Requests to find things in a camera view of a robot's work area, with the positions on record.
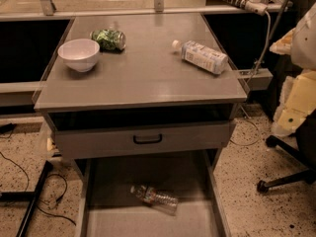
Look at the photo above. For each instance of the grey top drawer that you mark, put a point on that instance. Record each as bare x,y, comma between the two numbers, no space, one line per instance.
84,144

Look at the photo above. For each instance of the white bowl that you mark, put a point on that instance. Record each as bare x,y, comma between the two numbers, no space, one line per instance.
80,55

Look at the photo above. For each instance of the black floor stand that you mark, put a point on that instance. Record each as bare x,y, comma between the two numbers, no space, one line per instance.
31,197

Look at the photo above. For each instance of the grey metal rail frame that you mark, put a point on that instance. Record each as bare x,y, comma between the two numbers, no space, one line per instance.
98,4

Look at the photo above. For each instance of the clear plastic water bottle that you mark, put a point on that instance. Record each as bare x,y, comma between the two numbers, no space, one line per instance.
155,198

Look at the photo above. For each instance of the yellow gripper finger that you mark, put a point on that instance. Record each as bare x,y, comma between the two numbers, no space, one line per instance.
297,101

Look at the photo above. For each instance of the black drawer handle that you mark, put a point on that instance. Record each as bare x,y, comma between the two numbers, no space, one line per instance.
149,139

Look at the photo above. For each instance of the grey open middle drawer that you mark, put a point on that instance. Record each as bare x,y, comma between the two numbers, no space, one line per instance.
109,209

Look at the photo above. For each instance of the green soda can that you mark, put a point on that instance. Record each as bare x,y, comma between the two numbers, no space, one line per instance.
109,40

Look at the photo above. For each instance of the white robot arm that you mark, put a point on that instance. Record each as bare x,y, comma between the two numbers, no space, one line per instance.
300,42

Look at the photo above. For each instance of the white spiral hose fixture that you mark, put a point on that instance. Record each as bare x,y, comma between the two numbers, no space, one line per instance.
254,6

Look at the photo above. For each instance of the white labelled bottle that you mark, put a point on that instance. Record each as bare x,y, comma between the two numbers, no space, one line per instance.
202,56

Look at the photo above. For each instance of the grey drawer cabinet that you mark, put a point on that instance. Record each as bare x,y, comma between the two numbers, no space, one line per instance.
147,84

